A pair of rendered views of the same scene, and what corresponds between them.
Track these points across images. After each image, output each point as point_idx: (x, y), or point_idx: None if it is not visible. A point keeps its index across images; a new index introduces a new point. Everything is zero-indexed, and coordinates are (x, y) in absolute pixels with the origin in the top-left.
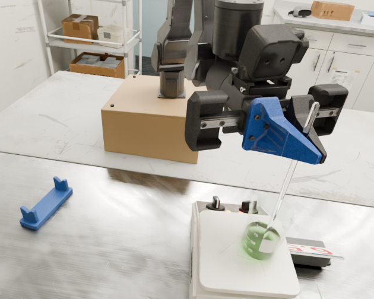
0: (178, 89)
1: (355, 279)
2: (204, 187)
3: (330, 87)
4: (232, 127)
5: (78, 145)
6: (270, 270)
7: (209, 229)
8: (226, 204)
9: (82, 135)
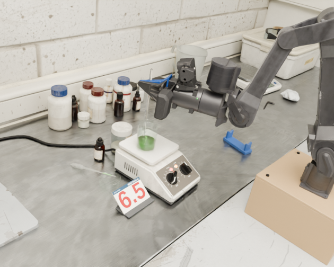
0: (304, 177)
1: (98, 210)
2: (216, 201)
3: (164, 90)
4: None
5: None
6: (133, 143)
7: (166, 141)
8: (186, 182)
9: None
